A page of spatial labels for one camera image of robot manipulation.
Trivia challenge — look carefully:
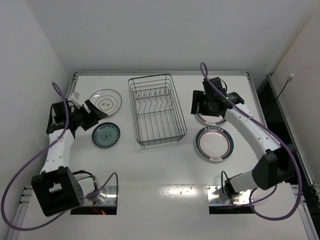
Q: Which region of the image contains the red green rimmed plate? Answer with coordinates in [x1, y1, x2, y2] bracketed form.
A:
[195, 113, 227, 126]

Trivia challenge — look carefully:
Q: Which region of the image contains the white plate dark rim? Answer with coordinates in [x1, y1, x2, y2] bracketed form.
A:
[89, 89, 122, 116]

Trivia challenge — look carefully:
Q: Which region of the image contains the blue floral green plate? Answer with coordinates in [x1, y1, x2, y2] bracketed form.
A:
[91, 122, 121, 149]

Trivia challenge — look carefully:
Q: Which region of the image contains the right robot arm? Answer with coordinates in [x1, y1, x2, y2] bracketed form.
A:
[191, 77, 296, 199]

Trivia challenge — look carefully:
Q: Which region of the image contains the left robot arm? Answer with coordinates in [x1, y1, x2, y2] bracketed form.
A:
[31, 100, 108, 217]

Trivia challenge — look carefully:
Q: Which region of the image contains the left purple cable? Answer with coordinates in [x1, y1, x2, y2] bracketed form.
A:
[0, 81, 119, 231]

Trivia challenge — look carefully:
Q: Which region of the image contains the wire dish rack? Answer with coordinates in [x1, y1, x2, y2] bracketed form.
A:
[128, 73, 187, 148]

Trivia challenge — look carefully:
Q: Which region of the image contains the aluminium table frame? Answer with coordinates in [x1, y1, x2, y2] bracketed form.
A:
[18, 72, 318, 240]

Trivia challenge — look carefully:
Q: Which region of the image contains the black cable white plug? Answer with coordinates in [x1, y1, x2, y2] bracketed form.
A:
[275, 73, 295, 102]

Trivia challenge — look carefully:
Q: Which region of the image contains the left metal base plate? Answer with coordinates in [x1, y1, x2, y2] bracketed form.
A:
[83, 186, 117, 207]

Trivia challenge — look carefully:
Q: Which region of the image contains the metal base plate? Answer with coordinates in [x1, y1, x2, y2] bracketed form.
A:
[83, 186, 117, 207]
[206, 185, 252, 207]

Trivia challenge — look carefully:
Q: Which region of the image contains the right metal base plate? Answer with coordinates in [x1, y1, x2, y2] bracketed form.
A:
[206, 185, 252, 207]

